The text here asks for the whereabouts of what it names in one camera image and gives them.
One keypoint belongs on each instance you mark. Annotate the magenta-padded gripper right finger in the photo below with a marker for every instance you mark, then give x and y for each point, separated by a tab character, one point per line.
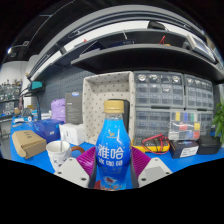
155	170

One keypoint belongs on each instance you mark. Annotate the blue plastic box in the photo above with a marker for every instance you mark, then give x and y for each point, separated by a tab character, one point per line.
48	130

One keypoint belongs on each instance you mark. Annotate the distant shelf unit with items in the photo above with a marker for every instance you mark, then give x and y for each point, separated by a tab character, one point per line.
8	96

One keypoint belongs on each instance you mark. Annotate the dark overhead shelf with equipment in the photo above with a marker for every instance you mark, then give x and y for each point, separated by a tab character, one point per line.
143	58

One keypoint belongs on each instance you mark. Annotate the small white box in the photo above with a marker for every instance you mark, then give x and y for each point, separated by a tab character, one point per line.
71	134

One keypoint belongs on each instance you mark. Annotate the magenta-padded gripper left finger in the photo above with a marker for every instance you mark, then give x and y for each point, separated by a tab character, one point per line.
71	171

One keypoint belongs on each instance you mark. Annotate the grey small-parts drawer cabinet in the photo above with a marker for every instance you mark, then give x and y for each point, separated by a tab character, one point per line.
206	121
199	93
150	123
158	89

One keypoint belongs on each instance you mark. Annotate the metal spoon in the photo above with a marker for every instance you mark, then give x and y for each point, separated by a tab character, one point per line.
61	143

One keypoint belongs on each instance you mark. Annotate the black box with white label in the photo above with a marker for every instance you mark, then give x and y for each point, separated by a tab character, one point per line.
183	150

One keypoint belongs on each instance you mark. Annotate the yellow multimeter with red leads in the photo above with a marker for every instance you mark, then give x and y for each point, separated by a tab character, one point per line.
151	145

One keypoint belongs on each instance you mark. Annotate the brown cardboard box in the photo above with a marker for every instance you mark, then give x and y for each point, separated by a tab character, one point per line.
28	144

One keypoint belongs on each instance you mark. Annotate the blue drink bottle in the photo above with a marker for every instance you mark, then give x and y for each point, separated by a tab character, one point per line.
113	150

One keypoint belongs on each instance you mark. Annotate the black upright speaker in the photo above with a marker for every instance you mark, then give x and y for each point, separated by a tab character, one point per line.
126	115

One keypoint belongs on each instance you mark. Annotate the green potted plant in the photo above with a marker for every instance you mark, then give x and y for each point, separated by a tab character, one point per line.
219	121

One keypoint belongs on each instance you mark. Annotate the beige dotted storage crate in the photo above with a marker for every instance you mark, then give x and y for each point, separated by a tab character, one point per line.
100	90

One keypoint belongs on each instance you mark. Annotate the clear box of coloured tubing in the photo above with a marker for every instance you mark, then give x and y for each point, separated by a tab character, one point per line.
185	126

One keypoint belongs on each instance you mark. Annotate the teal lamp head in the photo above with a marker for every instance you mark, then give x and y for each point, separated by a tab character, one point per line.
36	85

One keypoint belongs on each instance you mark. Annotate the dark grey carton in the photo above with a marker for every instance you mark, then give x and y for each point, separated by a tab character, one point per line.
74	108

